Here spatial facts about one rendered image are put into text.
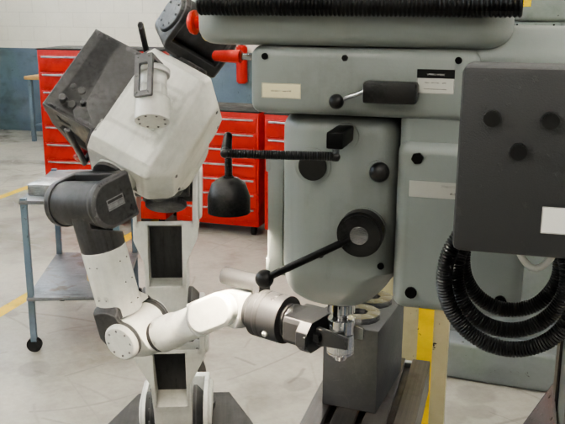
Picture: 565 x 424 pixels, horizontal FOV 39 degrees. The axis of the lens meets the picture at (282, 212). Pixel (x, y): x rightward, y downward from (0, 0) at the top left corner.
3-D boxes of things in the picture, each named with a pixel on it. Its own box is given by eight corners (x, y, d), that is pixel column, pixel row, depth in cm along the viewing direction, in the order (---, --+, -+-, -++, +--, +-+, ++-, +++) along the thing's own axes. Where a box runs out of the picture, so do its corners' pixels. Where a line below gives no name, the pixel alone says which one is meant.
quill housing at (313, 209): (273, 310, 129) (273, 113, 121) (304, 271, 148) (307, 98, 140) (390, 323, 124) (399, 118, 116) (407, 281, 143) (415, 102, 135)
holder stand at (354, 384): (321, 404, 171) (323, 316, 166) (351, 363, 191) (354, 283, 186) (375, 414, 167) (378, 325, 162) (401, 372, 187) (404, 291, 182)
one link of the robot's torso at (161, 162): (55, 184, 187) (14, 122, 153) (133, 71, 196) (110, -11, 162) (164, 245, 183) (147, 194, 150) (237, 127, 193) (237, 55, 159)
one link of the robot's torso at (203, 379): (147, 406, 240) (145, 367, 237) (213, 405, 242) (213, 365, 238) (139, 442, 221) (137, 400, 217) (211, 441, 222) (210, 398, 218)
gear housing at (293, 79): (248, 113, 120) (248, 45, 118) (291, 96, 143) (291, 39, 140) (477, 123, 111) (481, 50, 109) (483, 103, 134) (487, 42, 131)
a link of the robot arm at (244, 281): (253, 342, 143) (205, 328, 149) (287, 331, 152) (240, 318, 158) (259, 281, 142) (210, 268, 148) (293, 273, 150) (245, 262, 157)
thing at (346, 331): (345, 359, 136) (345, 330, 134) (321, 353, 138) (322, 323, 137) (358, 350, 139) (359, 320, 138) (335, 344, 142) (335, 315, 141)
